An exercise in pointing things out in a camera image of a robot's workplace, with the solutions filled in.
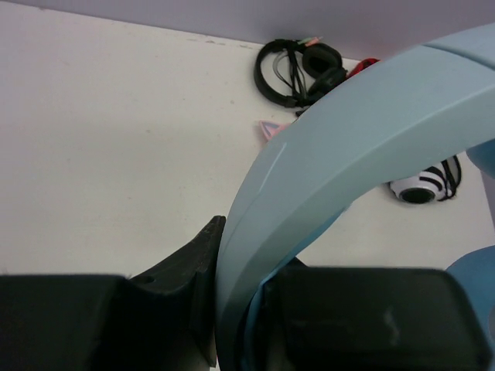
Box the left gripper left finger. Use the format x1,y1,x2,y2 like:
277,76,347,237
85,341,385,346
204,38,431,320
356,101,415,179
1,216,226,370

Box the black headset with microphone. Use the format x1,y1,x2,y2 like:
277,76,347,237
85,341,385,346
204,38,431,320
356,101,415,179
253,37,347,109

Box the pink cat ear headphones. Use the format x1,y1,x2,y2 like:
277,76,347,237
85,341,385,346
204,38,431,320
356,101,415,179
253,120,291,148

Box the light blue headphones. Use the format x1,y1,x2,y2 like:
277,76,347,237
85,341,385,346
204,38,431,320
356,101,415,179
216,24,494,370

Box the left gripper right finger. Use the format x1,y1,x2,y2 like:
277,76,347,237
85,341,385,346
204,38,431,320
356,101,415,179
241,266,493,370

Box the white black striped headphones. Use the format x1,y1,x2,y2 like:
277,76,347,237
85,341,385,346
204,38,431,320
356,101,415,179
387,155,463,205

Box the red headphones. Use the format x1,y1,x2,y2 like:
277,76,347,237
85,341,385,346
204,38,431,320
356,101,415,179
346,58,380,79

